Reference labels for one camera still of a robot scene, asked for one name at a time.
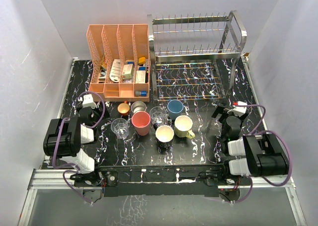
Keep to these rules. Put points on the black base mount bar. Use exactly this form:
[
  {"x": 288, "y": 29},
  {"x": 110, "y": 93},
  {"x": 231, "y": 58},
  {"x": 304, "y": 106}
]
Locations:
[{"x": 156, "y": 180}]

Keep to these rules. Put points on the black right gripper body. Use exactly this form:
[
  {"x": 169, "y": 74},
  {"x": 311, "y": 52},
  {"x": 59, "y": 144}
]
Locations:
[{"x": 225, "y": 135}]

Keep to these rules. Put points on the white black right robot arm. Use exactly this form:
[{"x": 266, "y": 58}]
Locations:
[{"x": 262, "y": 153}]

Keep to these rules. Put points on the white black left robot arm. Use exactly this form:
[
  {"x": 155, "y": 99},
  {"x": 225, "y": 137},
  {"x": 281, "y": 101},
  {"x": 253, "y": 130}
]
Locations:
[{"x": 65, "y": 137}]

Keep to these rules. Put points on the yellow black small object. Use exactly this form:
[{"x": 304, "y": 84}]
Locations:
[{"x": 141, "y": 60}]

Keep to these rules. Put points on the white barcode label card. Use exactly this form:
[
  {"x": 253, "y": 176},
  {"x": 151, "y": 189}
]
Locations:
[{"x": 115, "y": 71}]

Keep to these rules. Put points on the yellow faceted mug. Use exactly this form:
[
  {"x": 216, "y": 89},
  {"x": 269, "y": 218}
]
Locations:
[{"x": 183, "y": 127}]

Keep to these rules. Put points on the light blue cup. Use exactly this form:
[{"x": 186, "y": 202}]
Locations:
[{"x": 175, "y": 108}]

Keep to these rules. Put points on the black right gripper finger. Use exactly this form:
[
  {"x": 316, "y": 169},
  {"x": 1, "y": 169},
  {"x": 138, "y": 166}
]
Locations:
[
  {"x": 225, "y": 109},
  {"x": 218, "y": 113}
]

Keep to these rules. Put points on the blue grey cylinder battery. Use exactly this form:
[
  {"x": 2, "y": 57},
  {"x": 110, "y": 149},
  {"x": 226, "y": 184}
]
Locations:
[{"x": 140, "y": 93}]

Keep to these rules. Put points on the aluminium frame rail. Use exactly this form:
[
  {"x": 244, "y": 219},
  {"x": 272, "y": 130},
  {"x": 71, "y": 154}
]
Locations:
[{"x": 52, "y": 179}]

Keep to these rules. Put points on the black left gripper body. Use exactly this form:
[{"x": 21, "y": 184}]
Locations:
[{"x": 96, "y": 116}]

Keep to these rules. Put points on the clear ribbed glass cup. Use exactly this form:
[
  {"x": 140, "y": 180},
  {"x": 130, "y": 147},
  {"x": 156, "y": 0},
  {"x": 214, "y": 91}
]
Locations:
[{"x": 158, "y": 116}]

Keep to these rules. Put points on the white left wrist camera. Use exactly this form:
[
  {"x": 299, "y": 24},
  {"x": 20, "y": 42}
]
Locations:
[{"x": 87, "y": 101}]

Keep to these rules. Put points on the pink plastic cup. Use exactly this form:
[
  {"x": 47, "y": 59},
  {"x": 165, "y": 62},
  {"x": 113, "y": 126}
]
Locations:
[{"x": 141, "y": 122}]

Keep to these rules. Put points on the stainless steel cup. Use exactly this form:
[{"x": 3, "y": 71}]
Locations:
[{"x": 138, "y": 106}]

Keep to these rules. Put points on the black glossy cup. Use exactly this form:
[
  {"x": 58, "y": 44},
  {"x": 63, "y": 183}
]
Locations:
[{"x": 164, "y": 136}]

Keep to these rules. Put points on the white green small box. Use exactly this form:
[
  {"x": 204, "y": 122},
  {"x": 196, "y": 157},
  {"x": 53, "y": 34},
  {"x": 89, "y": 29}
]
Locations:
[{"x": 127, "y": 72}]

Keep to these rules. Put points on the stainless steel dish rack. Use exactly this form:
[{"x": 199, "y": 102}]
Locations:
[{"x": 195, "y": 57}]

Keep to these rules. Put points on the small orange mug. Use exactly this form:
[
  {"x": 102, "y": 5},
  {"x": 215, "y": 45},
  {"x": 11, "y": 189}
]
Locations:
[{"x": 124, "y": 108}]

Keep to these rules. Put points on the orange plastic file organizer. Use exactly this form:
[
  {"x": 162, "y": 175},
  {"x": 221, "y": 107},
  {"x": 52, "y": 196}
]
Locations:
[{"x": 121, "y": 61}]

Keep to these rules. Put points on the white red printed box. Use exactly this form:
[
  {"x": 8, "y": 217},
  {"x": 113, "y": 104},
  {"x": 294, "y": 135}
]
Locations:
[{"x": 140, "y": 76}]

